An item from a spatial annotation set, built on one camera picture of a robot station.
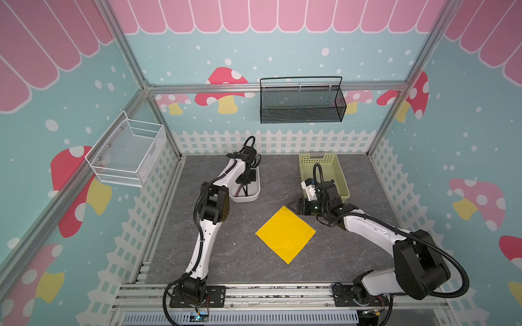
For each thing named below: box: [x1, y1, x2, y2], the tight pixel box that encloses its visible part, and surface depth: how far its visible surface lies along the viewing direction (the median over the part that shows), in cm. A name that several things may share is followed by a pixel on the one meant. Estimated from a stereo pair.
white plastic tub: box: [229, 165, 261, 203], surface depth 105 cm
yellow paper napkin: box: [255, 205, 317, 265], surface depth 91 cm
